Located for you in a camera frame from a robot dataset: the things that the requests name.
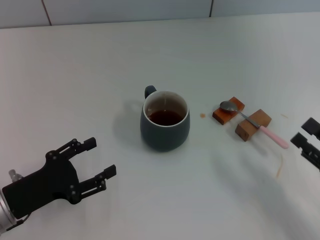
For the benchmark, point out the reddish brown wooden block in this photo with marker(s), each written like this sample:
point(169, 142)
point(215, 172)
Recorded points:
point(222, 118)

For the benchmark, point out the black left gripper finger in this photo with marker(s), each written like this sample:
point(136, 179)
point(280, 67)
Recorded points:
point(88, 143)
point(110, 172)

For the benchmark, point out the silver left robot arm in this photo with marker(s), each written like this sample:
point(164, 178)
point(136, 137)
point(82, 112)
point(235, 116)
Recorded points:
point(5, 212)

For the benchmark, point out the grey ceramic mug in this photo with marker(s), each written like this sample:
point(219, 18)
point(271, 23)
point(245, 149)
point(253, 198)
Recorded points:
point(162, 140)

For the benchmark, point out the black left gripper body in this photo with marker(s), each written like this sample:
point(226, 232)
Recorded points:
point(47, 185)

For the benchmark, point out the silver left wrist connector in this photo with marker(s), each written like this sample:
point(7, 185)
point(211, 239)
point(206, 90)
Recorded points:
point(13, 175)

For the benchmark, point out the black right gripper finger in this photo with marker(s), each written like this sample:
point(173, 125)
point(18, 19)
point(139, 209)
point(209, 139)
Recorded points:
point(313, 127)
point(308, 147)

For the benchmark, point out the light brown wooden block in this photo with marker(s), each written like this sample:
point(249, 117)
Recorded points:
point(246, 131)

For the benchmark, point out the dark tea liquid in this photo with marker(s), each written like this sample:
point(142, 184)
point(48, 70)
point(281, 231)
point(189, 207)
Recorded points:
point(165, 118)

